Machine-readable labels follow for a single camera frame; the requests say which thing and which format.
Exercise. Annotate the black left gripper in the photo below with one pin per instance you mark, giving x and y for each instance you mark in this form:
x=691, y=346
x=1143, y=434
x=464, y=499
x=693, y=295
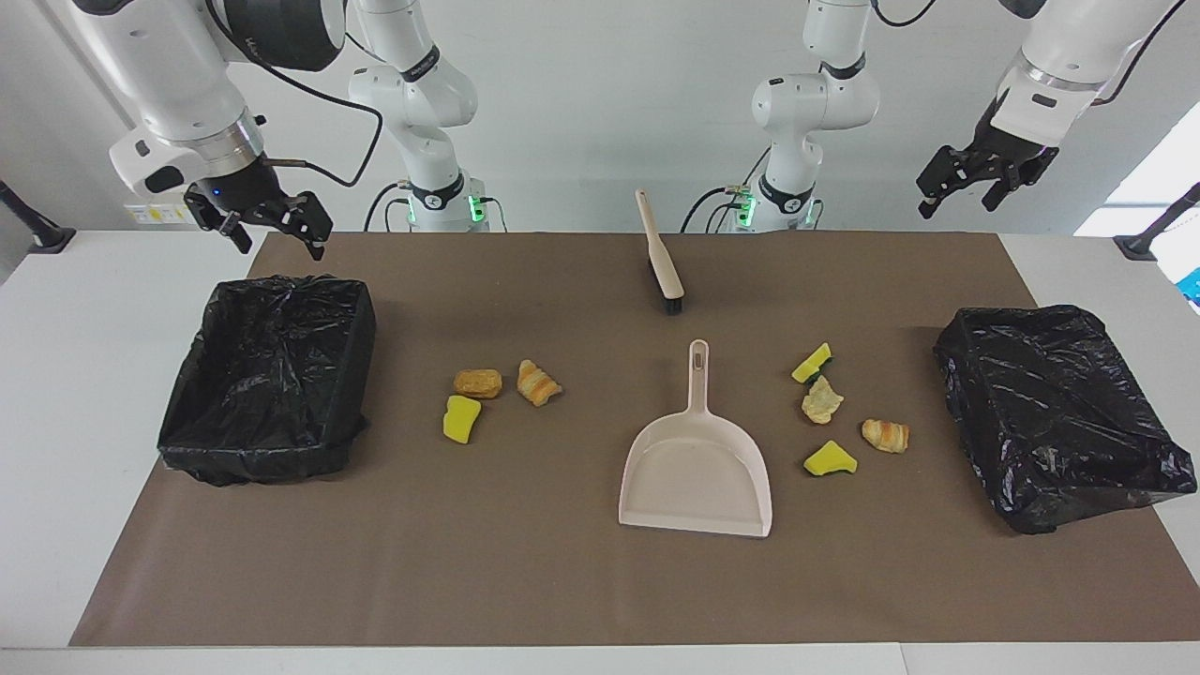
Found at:
x=1012, y=161

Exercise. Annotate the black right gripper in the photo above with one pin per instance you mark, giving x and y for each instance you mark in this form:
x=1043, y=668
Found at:
x=239, y=192

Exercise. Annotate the yellow green sponge piece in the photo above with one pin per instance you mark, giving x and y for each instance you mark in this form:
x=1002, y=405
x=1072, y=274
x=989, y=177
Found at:
x=827, y=459
x=812, y=364

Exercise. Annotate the pale pastry piece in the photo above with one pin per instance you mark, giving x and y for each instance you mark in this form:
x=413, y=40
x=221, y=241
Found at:
x=821, y=401

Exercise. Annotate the small croissant pastry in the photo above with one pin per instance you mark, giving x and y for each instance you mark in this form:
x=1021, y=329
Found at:
x=886, y=436

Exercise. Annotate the beige hand brush black bristles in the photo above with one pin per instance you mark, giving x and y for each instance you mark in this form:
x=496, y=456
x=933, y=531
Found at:
x=661, y=258

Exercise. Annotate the pale pink plastic dustpan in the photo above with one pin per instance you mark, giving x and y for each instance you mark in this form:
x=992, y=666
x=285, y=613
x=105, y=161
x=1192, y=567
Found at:
x=694, y=478

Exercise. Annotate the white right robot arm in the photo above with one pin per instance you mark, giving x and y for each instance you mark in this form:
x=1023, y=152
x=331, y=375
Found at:
x=178, y=84

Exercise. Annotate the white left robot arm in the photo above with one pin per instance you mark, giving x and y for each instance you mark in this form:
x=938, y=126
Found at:
x=1078, y=37

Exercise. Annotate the black bag lined bin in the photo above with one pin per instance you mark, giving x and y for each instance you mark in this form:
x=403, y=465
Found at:
x=267, y=375
x=1059, y=412

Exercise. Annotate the black clamp stand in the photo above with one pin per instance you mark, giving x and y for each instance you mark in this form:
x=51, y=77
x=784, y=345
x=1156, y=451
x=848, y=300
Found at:
x=1139, y=246
x=42, y=236

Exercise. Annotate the blue object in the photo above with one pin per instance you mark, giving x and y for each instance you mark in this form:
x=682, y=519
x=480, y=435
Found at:
x=1193, y=286

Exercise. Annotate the striped croissant pastry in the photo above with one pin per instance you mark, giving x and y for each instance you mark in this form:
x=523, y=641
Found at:
x=538, y=384

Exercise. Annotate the brown paper table mat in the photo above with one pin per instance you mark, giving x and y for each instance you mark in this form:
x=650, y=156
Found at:
x=562, y=581

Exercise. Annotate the white wall socket box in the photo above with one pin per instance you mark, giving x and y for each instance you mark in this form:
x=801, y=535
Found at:
x=169, y=202

